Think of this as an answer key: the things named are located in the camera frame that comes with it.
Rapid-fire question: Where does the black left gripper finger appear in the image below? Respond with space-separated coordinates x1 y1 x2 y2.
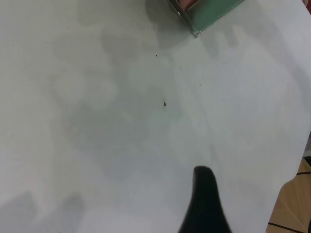
178 166 233 233

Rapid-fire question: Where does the green round plate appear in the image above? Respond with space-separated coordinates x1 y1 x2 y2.
185 0 245 33

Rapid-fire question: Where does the pink round plate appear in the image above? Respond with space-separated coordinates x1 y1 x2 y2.
178 0 199 10

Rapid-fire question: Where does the metal wire plate rack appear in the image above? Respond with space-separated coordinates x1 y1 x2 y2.
167 0 203 39

